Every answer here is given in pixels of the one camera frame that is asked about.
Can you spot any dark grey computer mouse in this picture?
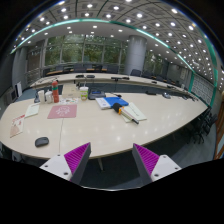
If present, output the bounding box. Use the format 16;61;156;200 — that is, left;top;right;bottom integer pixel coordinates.
35;137;49;147

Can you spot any black office chair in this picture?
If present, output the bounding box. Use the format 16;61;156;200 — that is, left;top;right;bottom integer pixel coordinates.
130;69;141;77

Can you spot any pink mouse pad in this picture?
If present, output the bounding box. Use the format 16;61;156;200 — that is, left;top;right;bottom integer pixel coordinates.
48;104;77;119

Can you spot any grey round pillar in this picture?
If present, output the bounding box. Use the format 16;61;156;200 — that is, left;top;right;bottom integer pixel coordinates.
124;35;147;75

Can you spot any black orange handled tool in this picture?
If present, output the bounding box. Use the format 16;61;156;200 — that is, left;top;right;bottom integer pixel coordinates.
112;103;139;124

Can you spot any light green paper sheet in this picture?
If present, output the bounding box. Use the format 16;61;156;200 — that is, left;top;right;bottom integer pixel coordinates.
25;104;39;117

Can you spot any colourful sticker sheet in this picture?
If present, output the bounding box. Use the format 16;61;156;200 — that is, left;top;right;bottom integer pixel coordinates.
59;98;78;105

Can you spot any white plastic container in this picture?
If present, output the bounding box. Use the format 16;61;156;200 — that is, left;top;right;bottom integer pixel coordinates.
45;91;53;104

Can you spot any red drink bottle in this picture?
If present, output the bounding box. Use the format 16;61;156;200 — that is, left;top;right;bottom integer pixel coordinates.
52;81;59;103

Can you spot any white book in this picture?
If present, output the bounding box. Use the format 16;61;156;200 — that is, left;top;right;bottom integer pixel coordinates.
96;98;111;110

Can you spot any dark electronic device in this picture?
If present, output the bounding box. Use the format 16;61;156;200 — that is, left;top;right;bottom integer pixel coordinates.
88;90;106;100

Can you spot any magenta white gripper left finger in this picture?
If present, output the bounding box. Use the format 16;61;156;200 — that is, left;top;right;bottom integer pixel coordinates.
41;143;91;184

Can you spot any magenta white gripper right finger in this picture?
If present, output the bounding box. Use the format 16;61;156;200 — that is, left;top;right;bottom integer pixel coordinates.
132;144;181;185

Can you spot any blue folder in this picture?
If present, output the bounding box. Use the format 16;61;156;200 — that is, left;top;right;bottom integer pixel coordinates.
105;97;129;106

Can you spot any pale green paper sheet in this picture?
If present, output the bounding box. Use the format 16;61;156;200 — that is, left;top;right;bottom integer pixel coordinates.
124;102;147;121

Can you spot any long back conference table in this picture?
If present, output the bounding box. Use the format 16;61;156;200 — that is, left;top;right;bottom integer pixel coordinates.
30;73;193;97

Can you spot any white cup green lid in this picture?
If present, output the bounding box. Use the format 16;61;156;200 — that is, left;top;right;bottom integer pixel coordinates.
80;86;89;101

